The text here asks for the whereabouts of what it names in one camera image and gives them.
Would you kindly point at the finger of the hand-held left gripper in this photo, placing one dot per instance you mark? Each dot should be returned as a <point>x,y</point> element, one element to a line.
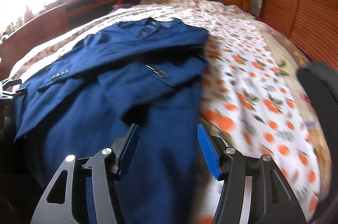
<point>10,82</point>

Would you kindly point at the wooden desk cabinet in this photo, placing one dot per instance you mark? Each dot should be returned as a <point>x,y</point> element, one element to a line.
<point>87,6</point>

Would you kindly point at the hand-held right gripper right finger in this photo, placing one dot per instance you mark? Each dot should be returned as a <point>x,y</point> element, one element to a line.
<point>207,152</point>

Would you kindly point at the dark cloth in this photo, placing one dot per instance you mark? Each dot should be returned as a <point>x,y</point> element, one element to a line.
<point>322,97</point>

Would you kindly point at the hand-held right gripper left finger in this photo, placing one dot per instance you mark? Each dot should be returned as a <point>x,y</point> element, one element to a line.
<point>130,146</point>

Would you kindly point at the navy blue blazer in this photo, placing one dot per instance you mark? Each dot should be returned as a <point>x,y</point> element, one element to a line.
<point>105,97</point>

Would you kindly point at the orange fruit print bedsheet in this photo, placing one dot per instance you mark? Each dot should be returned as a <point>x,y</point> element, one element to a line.
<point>250,68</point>

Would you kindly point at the beige floral quilt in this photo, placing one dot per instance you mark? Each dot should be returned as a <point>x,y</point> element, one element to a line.
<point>211,6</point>

